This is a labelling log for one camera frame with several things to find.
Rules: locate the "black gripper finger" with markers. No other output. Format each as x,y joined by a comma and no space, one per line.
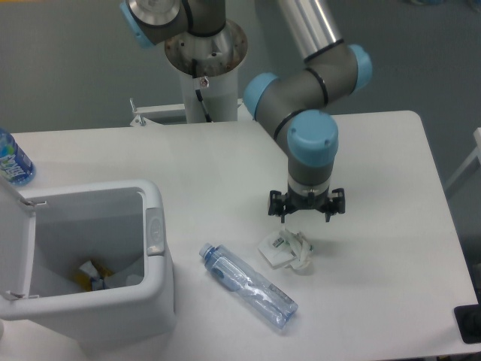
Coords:
334,204
279,205

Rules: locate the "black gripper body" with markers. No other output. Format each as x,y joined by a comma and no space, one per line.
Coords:
307,198

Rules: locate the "white paper trash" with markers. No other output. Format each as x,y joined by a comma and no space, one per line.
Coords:
286,249

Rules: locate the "clear plastic bottle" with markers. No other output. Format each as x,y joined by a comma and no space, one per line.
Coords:
256,290

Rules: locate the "white plastic trash can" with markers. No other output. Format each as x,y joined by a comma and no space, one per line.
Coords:
46,235

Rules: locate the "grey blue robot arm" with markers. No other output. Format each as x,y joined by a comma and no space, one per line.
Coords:
290,110

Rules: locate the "yellow white trash in bin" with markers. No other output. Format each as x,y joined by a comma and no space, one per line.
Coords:
91,276

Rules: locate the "black table clamp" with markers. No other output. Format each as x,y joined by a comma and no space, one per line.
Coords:
468,320

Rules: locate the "blue labelled water bottle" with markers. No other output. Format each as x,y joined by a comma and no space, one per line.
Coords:
16,166

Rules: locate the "white frame at right edge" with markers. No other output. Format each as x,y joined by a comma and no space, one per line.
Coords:
467,169

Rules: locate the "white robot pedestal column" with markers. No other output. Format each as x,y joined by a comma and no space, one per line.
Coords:
208,72

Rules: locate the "white left floor bracket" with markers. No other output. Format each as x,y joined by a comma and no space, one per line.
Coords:
160,114

